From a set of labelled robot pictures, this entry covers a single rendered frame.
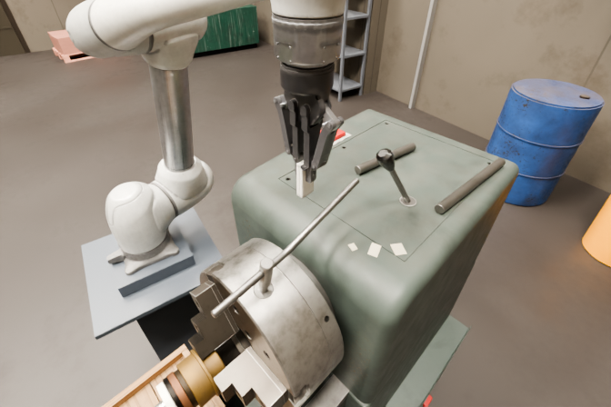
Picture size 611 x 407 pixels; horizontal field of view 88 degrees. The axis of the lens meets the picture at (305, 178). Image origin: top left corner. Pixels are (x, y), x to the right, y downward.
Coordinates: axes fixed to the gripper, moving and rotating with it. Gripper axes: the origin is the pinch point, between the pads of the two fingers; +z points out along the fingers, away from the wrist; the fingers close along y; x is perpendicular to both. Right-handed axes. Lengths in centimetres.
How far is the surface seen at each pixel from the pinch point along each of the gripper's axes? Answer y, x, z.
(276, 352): 12.0, -17.8, 18.4
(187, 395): 3.7, -30.6, 27.4
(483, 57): -75, 324, 62
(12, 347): -131, -85, 140
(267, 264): 5.9, -13.7, 6.1
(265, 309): 6.8, -15.6, 15.2
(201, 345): -0.3, -25.2, 24.3
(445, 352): 30, 42, 83
